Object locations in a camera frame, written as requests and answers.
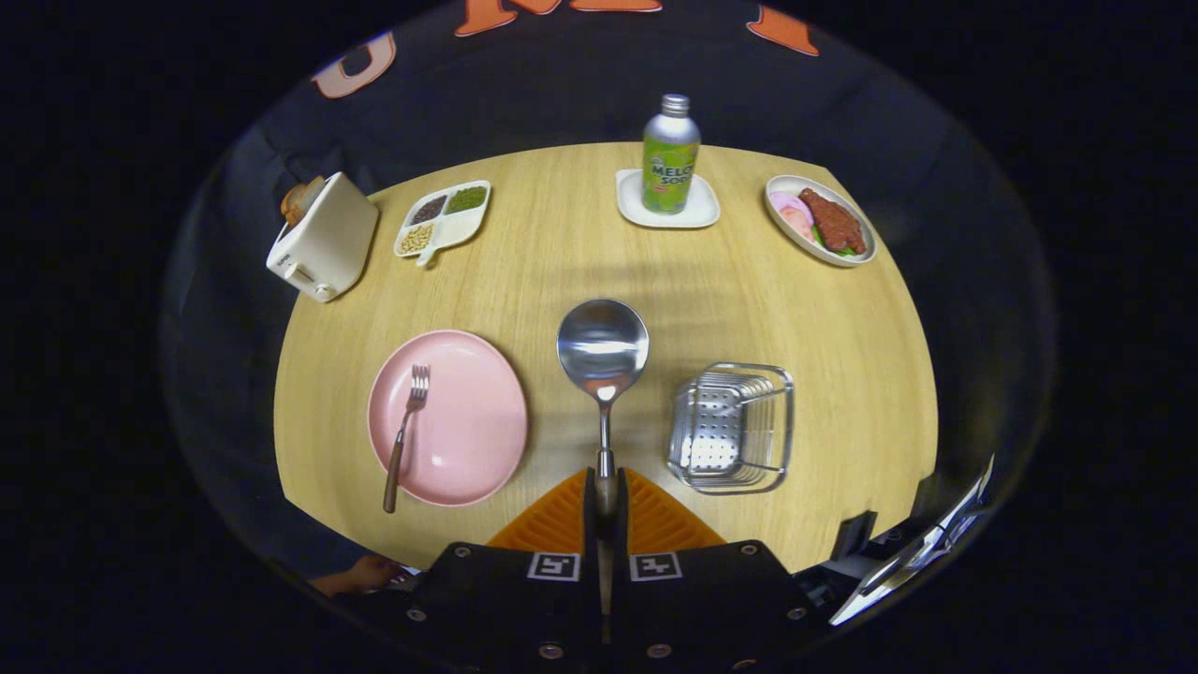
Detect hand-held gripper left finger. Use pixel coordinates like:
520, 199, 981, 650
393, 466, 601, 674

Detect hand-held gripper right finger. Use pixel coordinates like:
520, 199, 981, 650
606, 466, 817, 674

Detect fork with wooden handle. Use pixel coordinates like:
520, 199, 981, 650
382, 365, 431, 514

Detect large metal spoon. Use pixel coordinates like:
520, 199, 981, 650
556, 298, 650, 619

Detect pink round plate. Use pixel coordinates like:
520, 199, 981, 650
367, 330, 529, 508

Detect white divided snack tray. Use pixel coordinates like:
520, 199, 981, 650
393, 180, 492, 270

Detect white oval plate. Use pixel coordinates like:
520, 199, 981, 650
764, 174, 878, 269

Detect white square coaster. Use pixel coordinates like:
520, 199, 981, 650
615, 168, 722, 229

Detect cream white toaster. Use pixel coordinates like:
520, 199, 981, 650
266, 172, 380, 303

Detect brown meat slice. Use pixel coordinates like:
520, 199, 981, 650
798, 188, 867, 254

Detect pink ham slices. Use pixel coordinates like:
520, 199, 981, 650
769, 192, 815, 242

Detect green drink bottle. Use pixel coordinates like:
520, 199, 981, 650
642, 94, 702, 216

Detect toast slice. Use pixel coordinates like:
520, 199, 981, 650
281, 176, 326, 227

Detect metal wire cutlery rack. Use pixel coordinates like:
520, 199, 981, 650
666, 362, 796, 495

